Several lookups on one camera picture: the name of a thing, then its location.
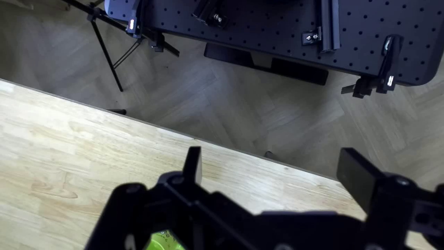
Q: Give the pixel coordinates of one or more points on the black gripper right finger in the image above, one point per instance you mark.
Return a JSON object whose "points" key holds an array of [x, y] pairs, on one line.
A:
{"points": [[358, 175]]}

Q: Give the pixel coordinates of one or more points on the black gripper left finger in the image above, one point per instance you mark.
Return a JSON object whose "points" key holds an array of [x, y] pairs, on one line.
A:
{"points": [[191, 168]]}

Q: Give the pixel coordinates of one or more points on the green ceramic mug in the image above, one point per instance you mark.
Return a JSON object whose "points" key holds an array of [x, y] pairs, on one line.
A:
{"points": [[162, 240]]}

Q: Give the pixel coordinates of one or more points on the black clamp on breadboard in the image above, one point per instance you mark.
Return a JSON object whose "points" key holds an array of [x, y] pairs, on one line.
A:
{"points": [[385, 78]]}

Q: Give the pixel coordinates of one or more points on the black perforated optical breadboard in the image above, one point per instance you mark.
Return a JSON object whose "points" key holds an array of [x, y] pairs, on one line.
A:
{"points": [[274, 28]]}

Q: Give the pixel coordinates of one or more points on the black aluminium rail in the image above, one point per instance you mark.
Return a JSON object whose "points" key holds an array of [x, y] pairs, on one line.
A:
{"points": [[326, 33]]}

